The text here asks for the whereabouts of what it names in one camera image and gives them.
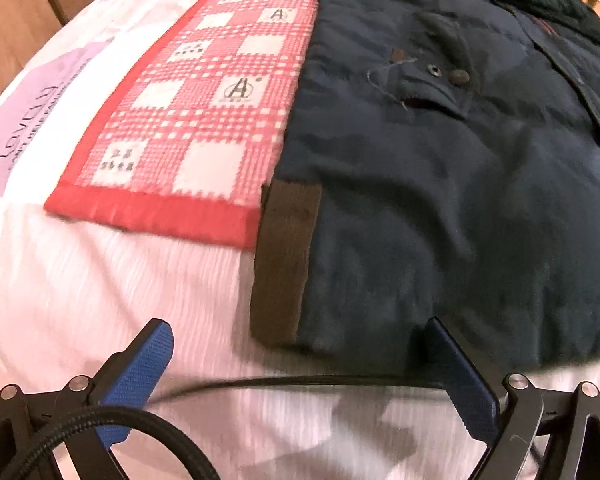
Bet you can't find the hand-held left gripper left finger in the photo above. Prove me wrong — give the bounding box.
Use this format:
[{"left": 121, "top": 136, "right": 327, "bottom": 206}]
[{"left": 0, "top": 318, "right": 175, "bottom": 480}]

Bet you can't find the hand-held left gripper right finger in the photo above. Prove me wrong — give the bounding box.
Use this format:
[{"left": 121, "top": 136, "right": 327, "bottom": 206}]
[{"left": 424, "top": 316, "right": 600, "bottom": 480}]

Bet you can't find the navy padded jacket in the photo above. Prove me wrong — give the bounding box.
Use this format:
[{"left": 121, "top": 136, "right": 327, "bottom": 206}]
[{"left": 250, "top": 0, "right": 600, "bottom": 378}]

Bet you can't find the red checked blanket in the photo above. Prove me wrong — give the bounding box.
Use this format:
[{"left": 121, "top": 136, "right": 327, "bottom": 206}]
[{"left": 44, "top": 0, "right": 337, "bottom": 251}]

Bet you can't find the wooden wardrobe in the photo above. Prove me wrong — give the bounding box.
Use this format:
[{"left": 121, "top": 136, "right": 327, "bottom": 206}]
[{"left": 0, "top": 0, "right": 132, "bottom": 122}]

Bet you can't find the black braided cable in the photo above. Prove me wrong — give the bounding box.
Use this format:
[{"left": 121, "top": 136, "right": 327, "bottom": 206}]
[{"left": 9, "top": 406, "right": 222, "bottom": 480}]

